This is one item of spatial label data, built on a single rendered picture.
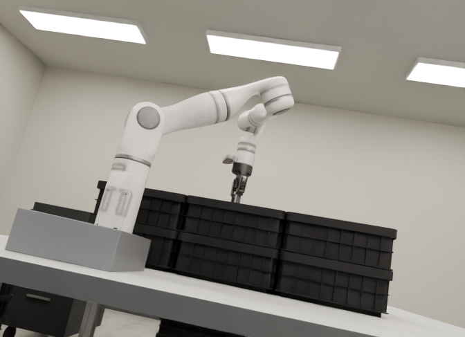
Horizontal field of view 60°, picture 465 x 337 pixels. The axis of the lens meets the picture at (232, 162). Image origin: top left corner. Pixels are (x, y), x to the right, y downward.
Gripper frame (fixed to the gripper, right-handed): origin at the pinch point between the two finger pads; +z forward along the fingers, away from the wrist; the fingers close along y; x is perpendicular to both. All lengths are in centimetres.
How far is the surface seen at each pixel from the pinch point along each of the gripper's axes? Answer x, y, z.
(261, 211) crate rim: -1.3, -31.6, 6.1
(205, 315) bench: 17, -76, 32
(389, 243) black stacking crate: -34, -45, 9
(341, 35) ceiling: -91, 141, -186
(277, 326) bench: 7, -79, 31
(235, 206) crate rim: 5.8, -28.4, 6.0
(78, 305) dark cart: 56, 153, 64
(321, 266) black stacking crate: -18.2, -38.7, 17.8
